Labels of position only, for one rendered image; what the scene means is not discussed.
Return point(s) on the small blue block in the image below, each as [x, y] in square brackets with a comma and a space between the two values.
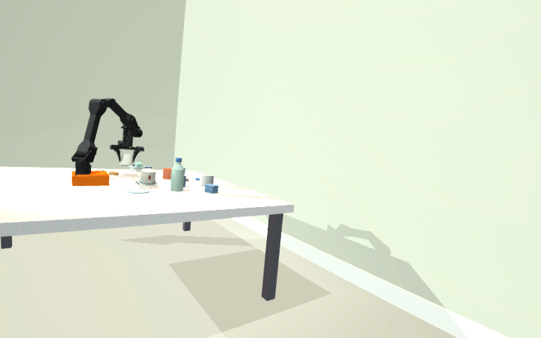
[211, 188]

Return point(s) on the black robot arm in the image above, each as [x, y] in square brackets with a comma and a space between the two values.
[86, 150]

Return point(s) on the orange cylinder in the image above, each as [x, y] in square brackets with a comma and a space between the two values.
[166, 173]

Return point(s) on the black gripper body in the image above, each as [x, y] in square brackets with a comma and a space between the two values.
[127, 142]

